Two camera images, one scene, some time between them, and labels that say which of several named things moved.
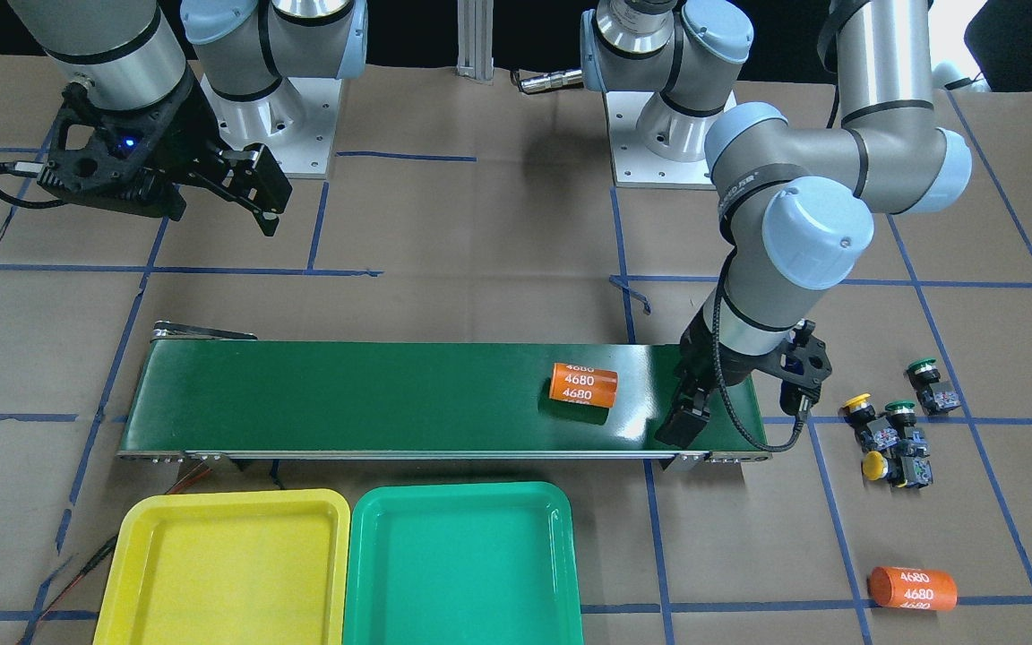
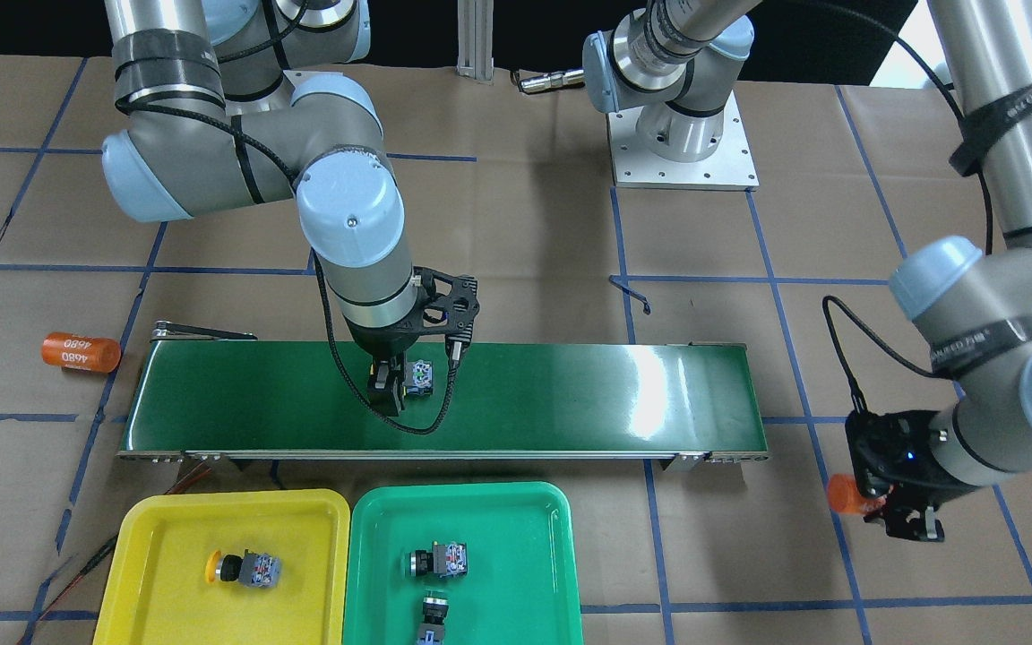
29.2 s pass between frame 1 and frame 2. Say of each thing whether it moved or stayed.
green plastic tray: stayed
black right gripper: moved
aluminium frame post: stayed
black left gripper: moved
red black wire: stayed
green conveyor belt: stayed
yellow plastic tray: stayed
